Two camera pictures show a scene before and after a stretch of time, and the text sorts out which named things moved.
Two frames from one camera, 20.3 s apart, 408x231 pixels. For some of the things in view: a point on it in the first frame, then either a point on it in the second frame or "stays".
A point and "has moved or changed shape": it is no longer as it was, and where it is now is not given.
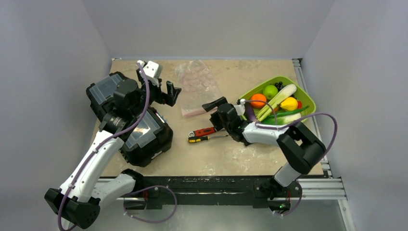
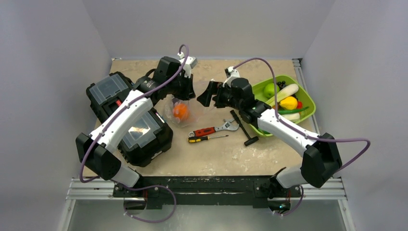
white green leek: [285, 91] stays
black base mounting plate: [231, 191] stays
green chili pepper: [292, 111] stays
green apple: [270, 92] stays
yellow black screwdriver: [194, 139] stays
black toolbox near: [153, 137] stays
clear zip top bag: [197, 86] has moved or changed shape
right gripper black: [223, 112] → [218, 95]
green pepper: [282, 119] stays
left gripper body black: [156, 95] → [180, 88]
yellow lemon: [290, 103] stays
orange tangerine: [258, 96] → [181, 111]
